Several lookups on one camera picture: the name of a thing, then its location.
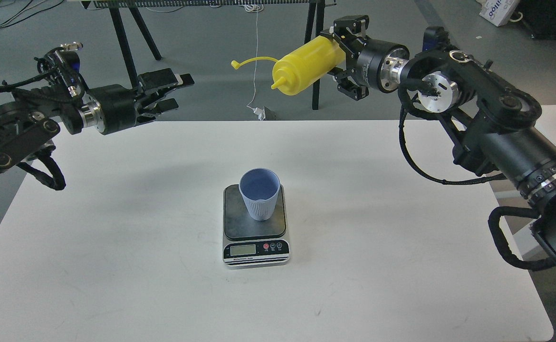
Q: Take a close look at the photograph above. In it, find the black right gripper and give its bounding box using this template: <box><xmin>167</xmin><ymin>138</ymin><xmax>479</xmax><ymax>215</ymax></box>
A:
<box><xmin>320</xmin><ymin>15</ymin><xmax>409</xmax><ymax>100</ymax></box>

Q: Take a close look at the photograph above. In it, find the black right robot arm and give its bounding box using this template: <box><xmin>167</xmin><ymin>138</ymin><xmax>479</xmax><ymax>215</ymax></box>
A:
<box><xmin>321</xmin><ymin>15</ymin><xmax>556</xmax><ymax>271</ymax></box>

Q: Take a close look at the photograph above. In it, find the blue ribbed plastic cup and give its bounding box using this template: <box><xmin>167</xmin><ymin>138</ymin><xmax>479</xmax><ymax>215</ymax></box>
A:
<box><xmin>238</xmin><ymin>168</ymin><xmax>281</xmax><ymax>221</ymax></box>

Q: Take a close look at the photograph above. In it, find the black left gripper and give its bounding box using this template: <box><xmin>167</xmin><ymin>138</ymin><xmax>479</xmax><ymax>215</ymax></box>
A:
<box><xmin>79</xmin><ymin>68</ymin><xmax>195</xmax><ymax>135</ymax></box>

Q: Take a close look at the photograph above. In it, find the white power adapter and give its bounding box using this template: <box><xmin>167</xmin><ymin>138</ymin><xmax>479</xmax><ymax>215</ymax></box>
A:
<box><xmin>253</xmin><ymin>107</ymin><xmax>277</xmax><ymax>121</ymax></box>

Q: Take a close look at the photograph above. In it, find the black trestle table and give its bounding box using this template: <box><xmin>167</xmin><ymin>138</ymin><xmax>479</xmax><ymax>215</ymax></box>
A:
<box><xmin>107</xmin><ymin>0</ymin><xmax>336</xmax><ymax>121</ymax></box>

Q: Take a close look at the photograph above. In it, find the white hanging cable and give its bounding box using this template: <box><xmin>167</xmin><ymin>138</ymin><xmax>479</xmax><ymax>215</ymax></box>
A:
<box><xmin>246</xmin><ymin>5</ymin><xmax>265</xmax><ymax>112</ymax></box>

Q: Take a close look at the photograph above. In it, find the yellow squeeze bottle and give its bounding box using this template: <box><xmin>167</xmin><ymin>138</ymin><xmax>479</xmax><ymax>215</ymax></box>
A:
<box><xmin>230</xmin><ymin>36</ymin><xmax>346</xmax><ymax>96</ymax></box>

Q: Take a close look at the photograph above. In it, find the digital kitchen scale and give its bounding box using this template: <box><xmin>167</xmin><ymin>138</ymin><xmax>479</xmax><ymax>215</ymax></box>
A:
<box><xmin>222</xmin><ymin>184</ymin><xmax>291</xmax><ymax>268</ymax></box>

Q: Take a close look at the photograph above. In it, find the white cardboard box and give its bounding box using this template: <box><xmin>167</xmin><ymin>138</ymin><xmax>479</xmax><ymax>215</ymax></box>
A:
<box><xmin>479</xmin><ymin>0</ymin><xmax>523</xmax><ymax>27</ymax></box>

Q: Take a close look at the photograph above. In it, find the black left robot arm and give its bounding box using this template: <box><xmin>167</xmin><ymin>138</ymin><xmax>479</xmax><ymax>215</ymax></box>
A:
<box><xmin>0</xmin><ymin>42</ymin><xmax>194</xmax><ymax>190</ymax></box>

